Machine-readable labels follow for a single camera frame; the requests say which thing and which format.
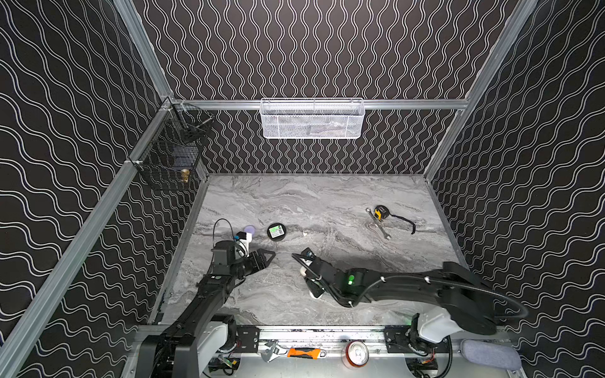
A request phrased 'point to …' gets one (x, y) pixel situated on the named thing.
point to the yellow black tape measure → (382, 212)
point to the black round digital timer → (276, 231)
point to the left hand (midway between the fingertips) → (275, 256)
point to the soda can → (355, 354)
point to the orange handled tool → (309, 353)
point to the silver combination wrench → (387, 236)
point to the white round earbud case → (313, 295)
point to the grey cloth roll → (491, 353)
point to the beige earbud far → (305, 234)
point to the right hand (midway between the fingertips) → (309, 273)
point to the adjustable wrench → (271, 353)
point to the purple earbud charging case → (250, 229)
